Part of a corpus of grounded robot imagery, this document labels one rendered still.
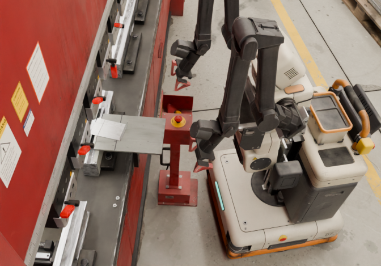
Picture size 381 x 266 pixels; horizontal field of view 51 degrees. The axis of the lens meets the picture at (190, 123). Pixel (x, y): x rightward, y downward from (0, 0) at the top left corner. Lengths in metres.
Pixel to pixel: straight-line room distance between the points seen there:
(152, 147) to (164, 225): 1.01
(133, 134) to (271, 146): 0.62
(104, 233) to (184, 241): 0.99
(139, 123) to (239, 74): 0.60
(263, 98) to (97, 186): 0.75
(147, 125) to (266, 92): 0.57
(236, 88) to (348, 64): 2.56
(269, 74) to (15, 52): 0.73
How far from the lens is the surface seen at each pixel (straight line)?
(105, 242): 1.54
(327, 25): 4.08
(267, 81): 1.26
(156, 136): 1.61
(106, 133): 1.63
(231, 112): 1.32
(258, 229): 2.25
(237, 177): 2.38
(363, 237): 2.76
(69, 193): 1.23
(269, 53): 1.17
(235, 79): 1.21
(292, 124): 1.45
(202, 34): 1.62
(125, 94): 1.93
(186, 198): 2.51
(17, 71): 0.84
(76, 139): 1.25
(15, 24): 0.83
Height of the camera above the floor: 2.29
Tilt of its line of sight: 51 degrees down
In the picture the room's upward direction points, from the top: 5 degrees clockwise
